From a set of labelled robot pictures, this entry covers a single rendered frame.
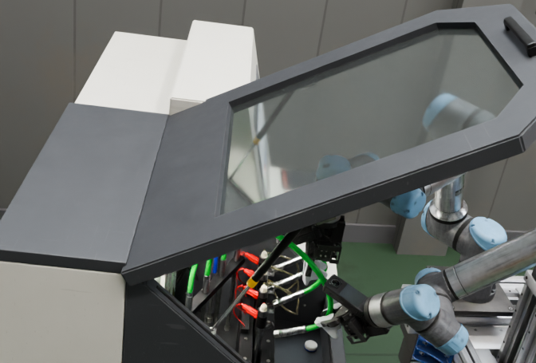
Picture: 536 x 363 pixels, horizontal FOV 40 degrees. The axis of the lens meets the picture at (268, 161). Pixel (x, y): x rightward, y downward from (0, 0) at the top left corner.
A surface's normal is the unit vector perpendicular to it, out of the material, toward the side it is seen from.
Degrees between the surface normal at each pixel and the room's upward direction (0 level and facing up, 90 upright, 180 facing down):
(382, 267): 0
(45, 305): 90
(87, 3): 90
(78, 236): 0
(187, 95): 0
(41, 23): 90
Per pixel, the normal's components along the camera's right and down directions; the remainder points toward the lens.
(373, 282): 0.13, -0.87
